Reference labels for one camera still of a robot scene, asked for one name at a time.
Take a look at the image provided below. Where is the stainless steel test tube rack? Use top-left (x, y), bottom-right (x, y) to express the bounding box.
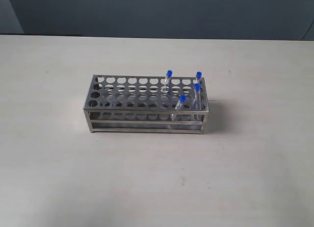
top-left (83, 75), bottom-right (210, 134)

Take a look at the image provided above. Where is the blue capped tube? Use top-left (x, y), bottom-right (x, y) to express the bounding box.
top-left (161, 70), bottom-right (173, 93)
top-left (195, 71), bottom-right (202, 84)
top-left (194, 83), bottom-right (202, 121)
top-left (171, 95), bottom-right (186, 121)

